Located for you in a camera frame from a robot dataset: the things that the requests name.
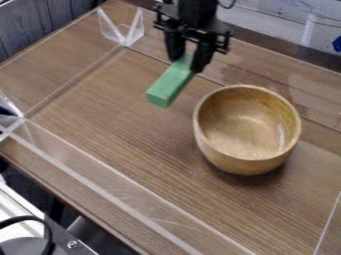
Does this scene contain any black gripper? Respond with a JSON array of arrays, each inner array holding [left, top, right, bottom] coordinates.
[[154, 0, 234, 74]]

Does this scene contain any green rectangular block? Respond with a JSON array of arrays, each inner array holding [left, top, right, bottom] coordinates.
[[146, 55, 193, 109]]

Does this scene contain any brown wooden bowl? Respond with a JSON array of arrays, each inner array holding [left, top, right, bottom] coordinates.
[[193, 85, 302, 175]]

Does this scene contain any white container in background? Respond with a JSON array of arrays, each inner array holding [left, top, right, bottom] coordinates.
[[301, 13, 341, 56]]

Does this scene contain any blue object at right edge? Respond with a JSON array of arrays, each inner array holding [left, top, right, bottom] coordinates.
[[332, 36, 341, 53]]

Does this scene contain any clear acrylic front barrier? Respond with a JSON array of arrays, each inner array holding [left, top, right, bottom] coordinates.
[[0, 93, 256, 255]]

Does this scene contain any clear acrylic corner bracket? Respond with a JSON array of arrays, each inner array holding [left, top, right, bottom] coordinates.
[[97, 8, 145, 47]]

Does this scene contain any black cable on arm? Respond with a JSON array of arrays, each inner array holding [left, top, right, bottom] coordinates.
[[217, 0, 237, 10]]

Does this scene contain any black cable bottom left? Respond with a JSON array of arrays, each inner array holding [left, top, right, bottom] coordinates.
[[0, 214, 56, 255]]

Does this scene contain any grey metal bracket with screw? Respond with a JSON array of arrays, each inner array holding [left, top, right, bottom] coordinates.
[[0, 215, 101, 255]]

